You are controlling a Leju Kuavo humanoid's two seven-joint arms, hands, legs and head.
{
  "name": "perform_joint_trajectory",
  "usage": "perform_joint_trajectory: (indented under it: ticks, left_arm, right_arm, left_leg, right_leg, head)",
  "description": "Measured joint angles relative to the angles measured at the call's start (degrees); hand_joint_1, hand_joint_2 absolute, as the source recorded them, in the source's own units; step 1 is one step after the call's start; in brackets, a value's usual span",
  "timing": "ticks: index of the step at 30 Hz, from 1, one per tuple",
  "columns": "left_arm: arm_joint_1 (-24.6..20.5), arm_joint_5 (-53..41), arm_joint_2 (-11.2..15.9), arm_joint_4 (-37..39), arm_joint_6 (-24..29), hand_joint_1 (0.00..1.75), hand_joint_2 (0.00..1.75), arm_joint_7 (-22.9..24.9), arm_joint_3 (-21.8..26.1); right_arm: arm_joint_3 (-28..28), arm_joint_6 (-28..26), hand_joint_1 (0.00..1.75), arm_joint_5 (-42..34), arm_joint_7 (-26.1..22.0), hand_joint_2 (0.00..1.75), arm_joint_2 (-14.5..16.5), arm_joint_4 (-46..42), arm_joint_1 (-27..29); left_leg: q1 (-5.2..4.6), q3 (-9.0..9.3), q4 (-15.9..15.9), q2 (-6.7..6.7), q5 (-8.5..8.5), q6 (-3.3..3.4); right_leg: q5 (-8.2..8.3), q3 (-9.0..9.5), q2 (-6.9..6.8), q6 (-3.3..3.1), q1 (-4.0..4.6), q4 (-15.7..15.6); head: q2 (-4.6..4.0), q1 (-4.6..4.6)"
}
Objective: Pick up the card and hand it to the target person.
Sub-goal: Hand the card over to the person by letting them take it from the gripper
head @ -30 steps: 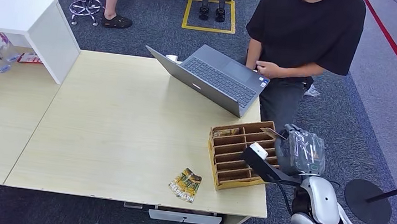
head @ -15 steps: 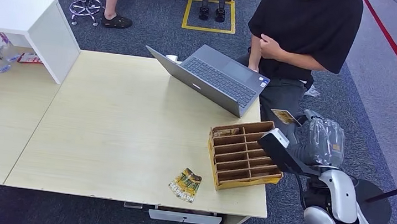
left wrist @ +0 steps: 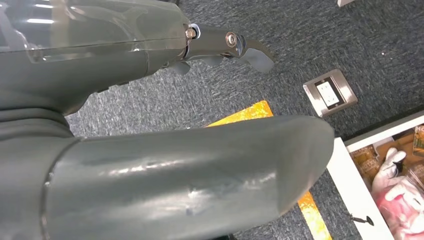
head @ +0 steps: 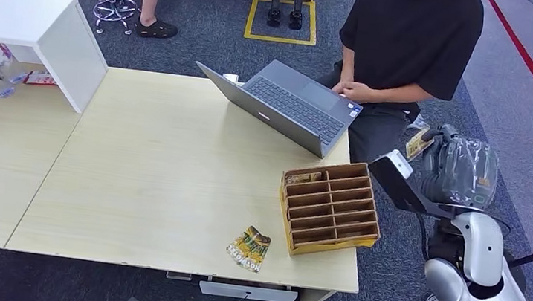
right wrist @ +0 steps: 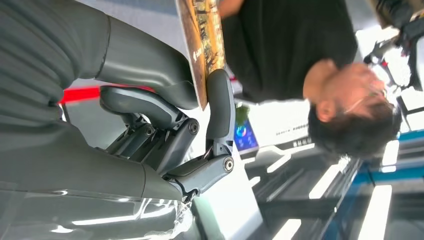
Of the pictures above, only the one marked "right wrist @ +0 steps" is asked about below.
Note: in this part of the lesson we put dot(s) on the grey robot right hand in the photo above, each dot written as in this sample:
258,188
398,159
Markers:
82,172

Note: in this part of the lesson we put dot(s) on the person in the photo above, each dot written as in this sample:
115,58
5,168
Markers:
285,49

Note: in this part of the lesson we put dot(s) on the red barrier stripe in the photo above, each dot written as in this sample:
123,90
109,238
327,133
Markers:
79,94

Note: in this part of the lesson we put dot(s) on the ribbed grey right arm sleeve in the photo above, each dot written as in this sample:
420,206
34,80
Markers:
39,49

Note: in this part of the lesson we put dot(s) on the white kiosk stand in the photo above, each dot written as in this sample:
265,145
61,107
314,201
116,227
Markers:
225,205

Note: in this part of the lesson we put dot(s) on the blue display screen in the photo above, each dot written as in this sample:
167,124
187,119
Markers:
245,136

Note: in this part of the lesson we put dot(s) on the small green plant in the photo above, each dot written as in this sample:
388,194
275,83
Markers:
242,114

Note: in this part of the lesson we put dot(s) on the dark background robot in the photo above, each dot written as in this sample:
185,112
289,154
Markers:
397,36

